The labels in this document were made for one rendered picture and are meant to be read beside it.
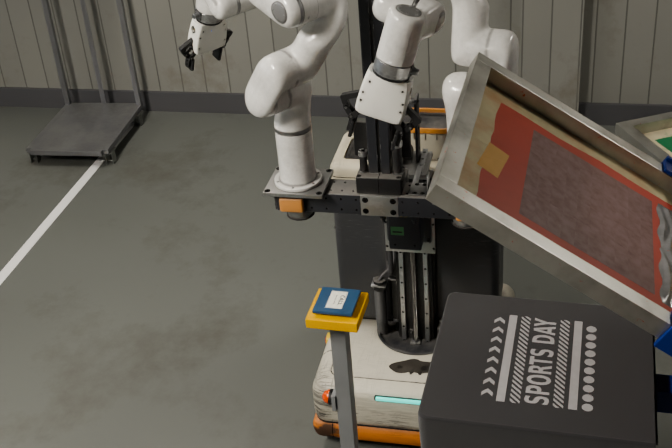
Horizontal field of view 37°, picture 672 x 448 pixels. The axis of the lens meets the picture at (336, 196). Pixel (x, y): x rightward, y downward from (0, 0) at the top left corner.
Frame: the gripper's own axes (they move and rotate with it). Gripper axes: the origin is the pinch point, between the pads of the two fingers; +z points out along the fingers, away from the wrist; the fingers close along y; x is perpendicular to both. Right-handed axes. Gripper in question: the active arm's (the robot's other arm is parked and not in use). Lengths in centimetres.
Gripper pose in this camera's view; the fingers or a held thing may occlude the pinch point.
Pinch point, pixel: (372, 137)
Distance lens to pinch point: 204.1
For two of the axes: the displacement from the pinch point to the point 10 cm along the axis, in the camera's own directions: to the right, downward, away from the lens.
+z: -2.1, 8.0, 5.6
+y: -9.5, -3.1, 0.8
